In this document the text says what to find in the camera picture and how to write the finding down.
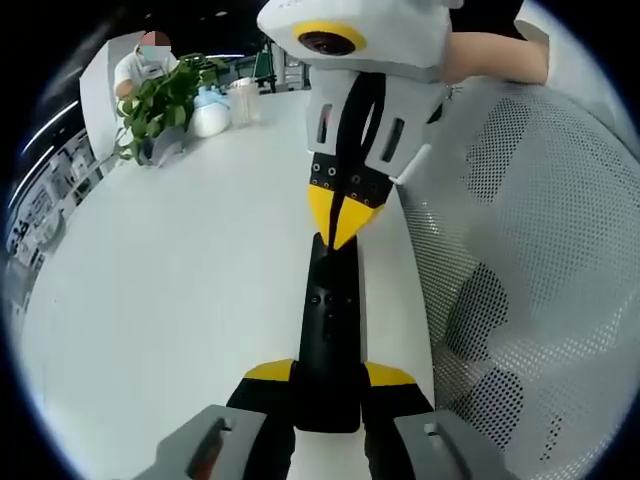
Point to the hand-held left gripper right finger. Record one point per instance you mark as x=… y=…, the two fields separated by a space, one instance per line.
x=395 y=400

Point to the grey plant pot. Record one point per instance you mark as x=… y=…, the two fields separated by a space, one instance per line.
x=167 y=145

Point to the black remote control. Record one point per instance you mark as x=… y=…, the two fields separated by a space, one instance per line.
x=327 y=350

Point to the wall display board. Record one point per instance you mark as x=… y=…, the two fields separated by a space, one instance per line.
x=45 y=200

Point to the white bag with blue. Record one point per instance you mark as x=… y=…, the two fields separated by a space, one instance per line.
x=210 y=117

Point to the grey mesh office chair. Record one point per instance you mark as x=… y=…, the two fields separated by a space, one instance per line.
x=550 y=225

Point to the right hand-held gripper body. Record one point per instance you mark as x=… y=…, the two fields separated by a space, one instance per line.
x=390 y=35

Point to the clear plastic jar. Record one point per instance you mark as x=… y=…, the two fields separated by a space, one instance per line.
x=245 y=102

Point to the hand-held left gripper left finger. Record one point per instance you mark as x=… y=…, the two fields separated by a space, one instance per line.
x=260 y=400

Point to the green potted plant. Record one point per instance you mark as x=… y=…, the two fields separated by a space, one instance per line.
x=160 y=100

